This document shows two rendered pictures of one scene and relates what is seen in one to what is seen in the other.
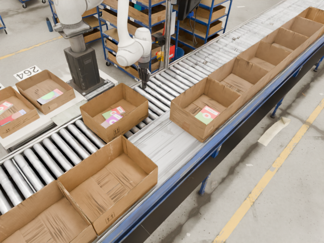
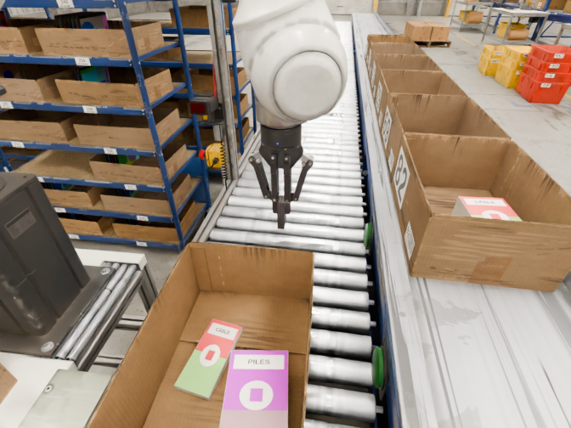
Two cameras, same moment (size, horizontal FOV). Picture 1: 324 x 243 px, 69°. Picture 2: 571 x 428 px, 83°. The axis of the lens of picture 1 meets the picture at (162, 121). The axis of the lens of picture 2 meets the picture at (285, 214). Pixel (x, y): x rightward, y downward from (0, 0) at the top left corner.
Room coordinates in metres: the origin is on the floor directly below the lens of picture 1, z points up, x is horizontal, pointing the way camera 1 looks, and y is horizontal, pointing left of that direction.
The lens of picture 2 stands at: (0.86, 0.45, 1.41)
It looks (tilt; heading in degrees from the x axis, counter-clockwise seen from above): 36 degrees down; 327
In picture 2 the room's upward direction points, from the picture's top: straight up
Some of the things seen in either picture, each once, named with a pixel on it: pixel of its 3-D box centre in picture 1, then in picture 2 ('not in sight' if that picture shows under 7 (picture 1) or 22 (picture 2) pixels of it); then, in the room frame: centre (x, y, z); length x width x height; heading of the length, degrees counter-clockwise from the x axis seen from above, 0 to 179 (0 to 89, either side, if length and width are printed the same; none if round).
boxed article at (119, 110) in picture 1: (113, 113); (211, 356); (1.25, 0.37, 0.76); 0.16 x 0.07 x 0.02; 129
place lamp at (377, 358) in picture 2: not in sight; (375, 367); (1.03, 0.13, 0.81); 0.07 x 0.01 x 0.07; 138
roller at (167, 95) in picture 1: (166, 95); (289, 230); (1.55, -0.02, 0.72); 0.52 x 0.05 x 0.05; 48
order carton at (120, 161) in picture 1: (111, 181); not in sight; (0.58, 0.24, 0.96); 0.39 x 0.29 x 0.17; 138
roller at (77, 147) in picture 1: (80, 150); not in sight; (0.92, 0.54, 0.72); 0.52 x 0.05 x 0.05; 48
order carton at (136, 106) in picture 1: (115, 111); (232, 347); (1.21, 0.34, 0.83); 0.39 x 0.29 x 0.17; 140
